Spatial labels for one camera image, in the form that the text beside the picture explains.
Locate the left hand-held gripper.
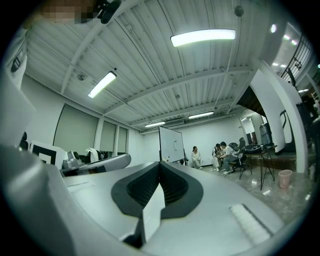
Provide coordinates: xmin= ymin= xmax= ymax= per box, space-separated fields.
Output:
xmin=19 ymin=129 xmax=132 ymax=175

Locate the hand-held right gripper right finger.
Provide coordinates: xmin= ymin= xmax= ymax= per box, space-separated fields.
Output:
xmin=139 ymin=161 xmax=286 ymax=256

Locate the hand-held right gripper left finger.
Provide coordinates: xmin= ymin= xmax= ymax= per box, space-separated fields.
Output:
xmin=62 ymin=161 xmax=161 ymax=243

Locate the white garment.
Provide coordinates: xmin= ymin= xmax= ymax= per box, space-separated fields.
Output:
xmin=84 ymin=147 xmax=101 ymax=163

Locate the grey window blind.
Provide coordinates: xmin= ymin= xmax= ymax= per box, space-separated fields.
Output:
xmin=99 ymin=120 xmax=117 ymax=153
xmin=53 ymin=104 xmax=99 ymax=156
xmin=117 ymin=126 xmax=129 ymax=154

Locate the long ceiling light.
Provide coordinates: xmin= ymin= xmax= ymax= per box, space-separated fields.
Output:
xmin=87 ymin=70 xmax=118 ymax=99
xmin=144 ymin=121 xmax=167 ymax=129
xmin=187 ymin=111 xmax=215 ymax=120
xmin=170 ymin=29 xmax=237 ymax=48

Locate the whiteboard on black stand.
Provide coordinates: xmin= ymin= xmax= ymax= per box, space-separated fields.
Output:
xmin=158 ymin=125 xmax=188 ymax=166

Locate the table with hairpin legs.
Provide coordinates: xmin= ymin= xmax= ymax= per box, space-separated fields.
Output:
xmin=238 ymin=143 xmax=279 ymax=191

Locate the pink plastic bin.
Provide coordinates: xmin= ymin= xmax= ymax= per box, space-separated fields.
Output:
xmin=278 ymin=169 xmax=293 ymax=189

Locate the white ceiling air conditioner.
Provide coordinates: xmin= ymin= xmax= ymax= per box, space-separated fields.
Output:
xmin=164 ymin=118 xmax=185 ymax=126

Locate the water dispenser bottle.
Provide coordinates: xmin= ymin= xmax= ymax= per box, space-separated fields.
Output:
xmin=258 ymin=122 xmax=273 ymax=147

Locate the white pillar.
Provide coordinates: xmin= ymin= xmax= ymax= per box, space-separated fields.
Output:
xmin=249 ymin=59 xmax=311 ymax=174

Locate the person's white shirt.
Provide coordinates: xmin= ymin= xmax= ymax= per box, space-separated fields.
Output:
xmin=4 ymin=24 xmax=34 ymax=91

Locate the black head-worn camera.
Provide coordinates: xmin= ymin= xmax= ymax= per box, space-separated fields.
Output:
xmin=95 ymin=0 xmax=123 ymax=25

